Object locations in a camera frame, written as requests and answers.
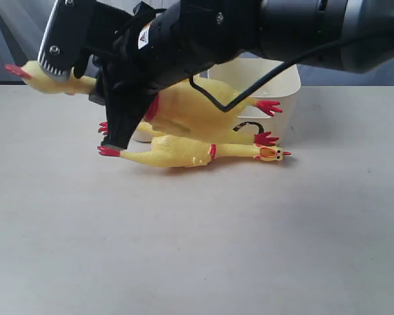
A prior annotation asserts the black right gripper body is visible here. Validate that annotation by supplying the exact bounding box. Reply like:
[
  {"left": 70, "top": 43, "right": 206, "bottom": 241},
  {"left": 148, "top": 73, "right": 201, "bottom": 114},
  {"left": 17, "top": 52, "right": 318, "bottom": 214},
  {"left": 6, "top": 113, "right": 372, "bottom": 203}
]
[{"left": 89, "top": 1, "right": 263, "bottom": 108}]

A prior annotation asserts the cream bin marked X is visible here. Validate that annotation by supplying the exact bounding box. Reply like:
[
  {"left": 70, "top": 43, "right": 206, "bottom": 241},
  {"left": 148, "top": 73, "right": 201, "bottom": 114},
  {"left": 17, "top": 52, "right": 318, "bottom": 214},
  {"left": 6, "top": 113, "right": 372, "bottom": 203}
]
[{"left": 131, "top": 121, "right": 158, "bottom": 142}]

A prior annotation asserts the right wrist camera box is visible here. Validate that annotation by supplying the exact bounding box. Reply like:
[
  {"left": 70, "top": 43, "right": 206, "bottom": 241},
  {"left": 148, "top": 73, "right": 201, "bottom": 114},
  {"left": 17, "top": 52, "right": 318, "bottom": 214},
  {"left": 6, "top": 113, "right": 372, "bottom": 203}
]
[{"left": 37, "top": 0, "right": 133, "bottom": 82}]

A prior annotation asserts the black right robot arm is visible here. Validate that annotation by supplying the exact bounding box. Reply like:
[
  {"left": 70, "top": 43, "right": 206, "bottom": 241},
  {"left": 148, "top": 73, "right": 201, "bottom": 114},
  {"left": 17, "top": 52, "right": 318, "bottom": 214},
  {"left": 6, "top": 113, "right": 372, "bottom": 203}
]
[{"left": 62, "top": 1, "right": 394, "bottom": 148}]

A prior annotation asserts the cream bin marked O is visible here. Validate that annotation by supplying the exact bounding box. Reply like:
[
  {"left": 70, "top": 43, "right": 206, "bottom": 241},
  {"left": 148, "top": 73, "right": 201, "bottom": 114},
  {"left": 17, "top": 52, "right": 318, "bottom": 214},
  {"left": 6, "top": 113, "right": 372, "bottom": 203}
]
[{"left": 208, "top": 58, "right": 301, "bottom": 143}]

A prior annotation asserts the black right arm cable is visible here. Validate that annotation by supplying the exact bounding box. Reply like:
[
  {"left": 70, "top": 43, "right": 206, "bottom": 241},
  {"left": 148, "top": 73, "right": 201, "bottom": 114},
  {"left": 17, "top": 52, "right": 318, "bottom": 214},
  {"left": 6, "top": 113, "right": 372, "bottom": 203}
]
[{"left": 189, "top": 31, "right": 365, "bottom": 114}]

